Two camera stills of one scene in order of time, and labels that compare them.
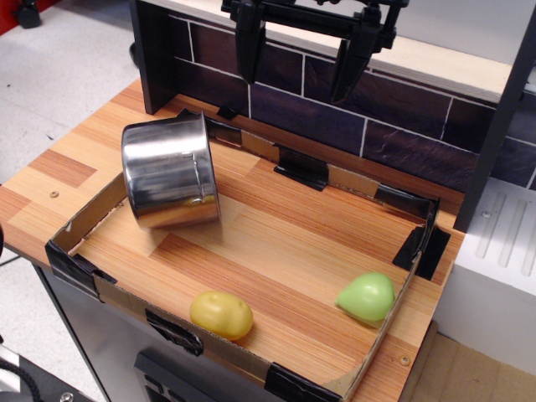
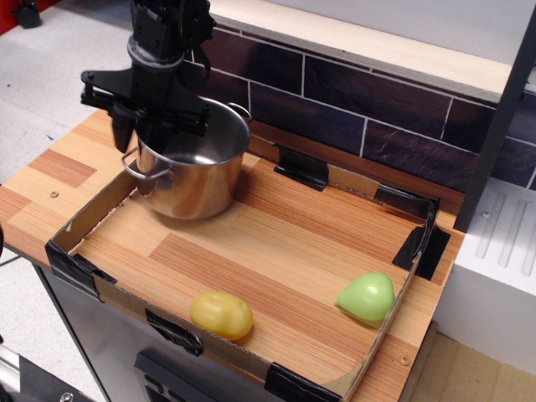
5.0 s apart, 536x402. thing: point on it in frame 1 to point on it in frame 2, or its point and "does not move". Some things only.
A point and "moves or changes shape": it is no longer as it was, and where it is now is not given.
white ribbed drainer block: [490, 305] does not move
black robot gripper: [368, 23] to [153, 90]
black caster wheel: [28, 14] does not move
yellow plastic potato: [222, 314] does not move
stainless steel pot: [170, 172] moves or changes shape
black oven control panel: [179, 377] does not move
